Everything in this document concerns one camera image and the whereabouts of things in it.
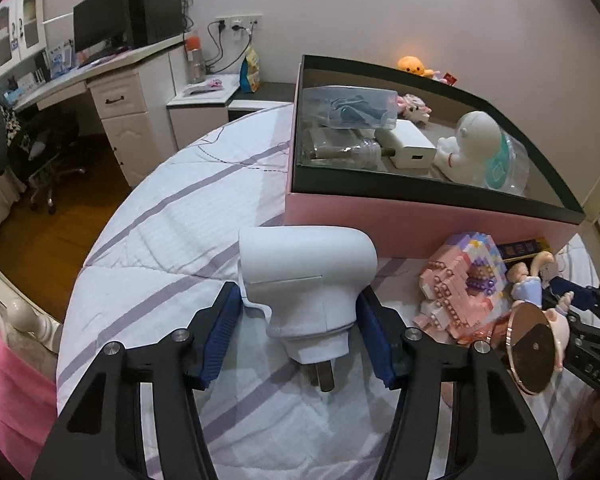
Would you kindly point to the orange octopus plush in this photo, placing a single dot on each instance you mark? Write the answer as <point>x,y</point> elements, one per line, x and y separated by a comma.
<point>414,66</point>

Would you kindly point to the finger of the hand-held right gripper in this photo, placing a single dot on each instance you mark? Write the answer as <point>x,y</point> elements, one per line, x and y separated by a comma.
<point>572,292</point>
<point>595,327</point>

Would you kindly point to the white wall socket strip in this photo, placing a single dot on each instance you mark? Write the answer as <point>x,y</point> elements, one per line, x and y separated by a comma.
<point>240,21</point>

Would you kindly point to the small doll figurine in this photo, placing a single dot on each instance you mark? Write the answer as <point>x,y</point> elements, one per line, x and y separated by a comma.
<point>560,332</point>

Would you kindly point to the white wooden bed frame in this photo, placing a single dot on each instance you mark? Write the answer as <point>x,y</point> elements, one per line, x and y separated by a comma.
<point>25,310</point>

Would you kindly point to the white plug adapter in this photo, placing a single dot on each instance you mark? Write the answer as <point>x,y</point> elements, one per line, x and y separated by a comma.
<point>305,270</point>

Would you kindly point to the small glass jar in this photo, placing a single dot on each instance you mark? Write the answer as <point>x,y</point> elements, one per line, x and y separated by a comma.
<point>340,149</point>

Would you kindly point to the white nightstand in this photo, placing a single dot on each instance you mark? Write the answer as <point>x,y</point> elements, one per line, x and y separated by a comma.
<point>200,115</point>

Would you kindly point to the pink fleece blanket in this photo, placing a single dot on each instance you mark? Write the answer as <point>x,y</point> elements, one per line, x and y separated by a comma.
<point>10,390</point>

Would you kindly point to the teal round clear container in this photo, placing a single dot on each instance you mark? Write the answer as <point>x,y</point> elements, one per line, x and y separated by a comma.
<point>512,165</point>

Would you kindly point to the white desk with drawers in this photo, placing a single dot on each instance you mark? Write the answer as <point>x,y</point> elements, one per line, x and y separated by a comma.
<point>125,105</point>

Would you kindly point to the black keyboard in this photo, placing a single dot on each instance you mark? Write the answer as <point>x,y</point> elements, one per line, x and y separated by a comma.
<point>102,56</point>

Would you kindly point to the black computer tower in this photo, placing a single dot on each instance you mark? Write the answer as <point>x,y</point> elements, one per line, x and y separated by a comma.
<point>155,10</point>

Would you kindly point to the rose gold round jar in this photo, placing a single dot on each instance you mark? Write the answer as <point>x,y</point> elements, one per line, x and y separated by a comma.
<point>530,355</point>

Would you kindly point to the small pink toy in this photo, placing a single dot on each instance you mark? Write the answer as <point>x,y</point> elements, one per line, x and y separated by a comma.
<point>415,107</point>

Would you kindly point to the clear plastic box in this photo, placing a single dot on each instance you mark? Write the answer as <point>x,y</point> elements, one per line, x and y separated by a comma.
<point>350,105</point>

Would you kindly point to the white glass-door cabinet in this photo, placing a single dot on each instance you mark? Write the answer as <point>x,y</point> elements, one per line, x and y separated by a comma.
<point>15,30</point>

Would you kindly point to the pink flat package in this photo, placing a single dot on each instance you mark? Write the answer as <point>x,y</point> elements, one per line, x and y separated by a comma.
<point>205,85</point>

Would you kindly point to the black computer monitor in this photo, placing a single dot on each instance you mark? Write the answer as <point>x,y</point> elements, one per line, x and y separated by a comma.
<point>100,20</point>

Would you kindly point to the blue and yellow snack bag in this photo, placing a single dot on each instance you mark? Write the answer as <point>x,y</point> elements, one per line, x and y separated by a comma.
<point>250,72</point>

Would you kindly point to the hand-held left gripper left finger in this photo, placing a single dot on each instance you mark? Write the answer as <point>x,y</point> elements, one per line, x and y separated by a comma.
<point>220,330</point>

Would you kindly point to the low black-top cabinet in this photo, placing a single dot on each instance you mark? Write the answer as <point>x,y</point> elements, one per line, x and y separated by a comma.
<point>265,97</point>

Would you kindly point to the clear bottle with orange cap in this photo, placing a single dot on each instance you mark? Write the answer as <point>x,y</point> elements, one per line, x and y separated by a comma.
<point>194,60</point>

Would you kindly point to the pink storage box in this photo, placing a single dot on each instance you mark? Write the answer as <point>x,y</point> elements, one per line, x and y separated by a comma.
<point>380,220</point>

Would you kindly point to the black office chair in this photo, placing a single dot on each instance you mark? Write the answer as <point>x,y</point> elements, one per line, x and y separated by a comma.
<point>50,150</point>

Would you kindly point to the white round-headed figurine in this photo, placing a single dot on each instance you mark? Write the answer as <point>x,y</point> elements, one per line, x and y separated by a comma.
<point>472,145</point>

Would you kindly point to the dark rectangular flat box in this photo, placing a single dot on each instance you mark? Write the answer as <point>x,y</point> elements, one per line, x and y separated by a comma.
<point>522,249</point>

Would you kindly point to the white striped quilt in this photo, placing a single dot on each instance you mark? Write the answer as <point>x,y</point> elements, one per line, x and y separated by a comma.
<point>180,210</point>

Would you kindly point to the white square charger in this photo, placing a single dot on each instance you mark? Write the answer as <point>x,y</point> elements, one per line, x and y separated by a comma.
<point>410,145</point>

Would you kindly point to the pink building block toy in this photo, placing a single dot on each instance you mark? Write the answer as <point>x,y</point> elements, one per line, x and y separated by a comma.
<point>450,290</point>

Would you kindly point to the row of books and files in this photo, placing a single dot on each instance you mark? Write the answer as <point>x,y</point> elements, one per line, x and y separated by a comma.
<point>60,57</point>

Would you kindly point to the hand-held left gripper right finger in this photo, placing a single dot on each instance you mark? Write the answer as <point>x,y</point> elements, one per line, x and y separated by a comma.
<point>377,340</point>

